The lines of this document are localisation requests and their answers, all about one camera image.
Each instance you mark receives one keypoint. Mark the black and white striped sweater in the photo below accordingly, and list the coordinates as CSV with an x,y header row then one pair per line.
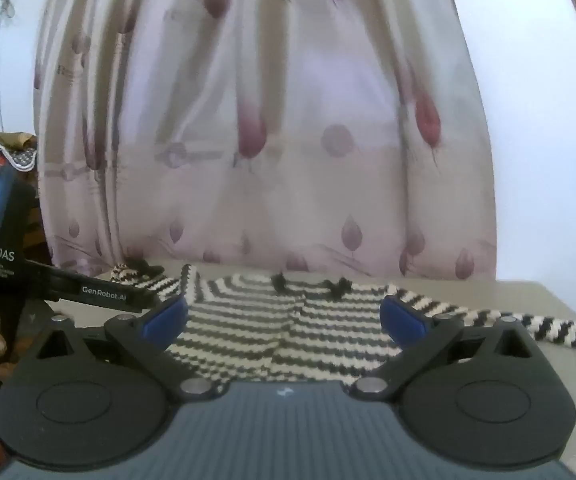
x,y
288,325

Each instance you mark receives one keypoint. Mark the pink leaf print curtain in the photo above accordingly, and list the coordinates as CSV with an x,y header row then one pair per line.
x,y
268,110

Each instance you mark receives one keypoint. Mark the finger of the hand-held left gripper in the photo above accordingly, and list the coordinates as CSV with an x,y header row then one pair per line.
x,y
95,290

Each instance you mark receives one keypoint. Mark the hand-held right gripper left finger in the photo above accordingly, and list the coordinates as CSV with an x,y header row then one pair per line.
x,y
167,318

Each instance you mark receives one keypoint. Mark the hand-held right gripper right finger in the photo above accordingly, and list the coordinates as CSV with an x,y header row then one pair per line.
x,y
403,321

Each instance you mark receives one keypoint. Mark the brown and red patterned cloth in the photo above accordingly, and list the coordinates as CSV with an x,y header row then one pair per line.
x,y
13,160

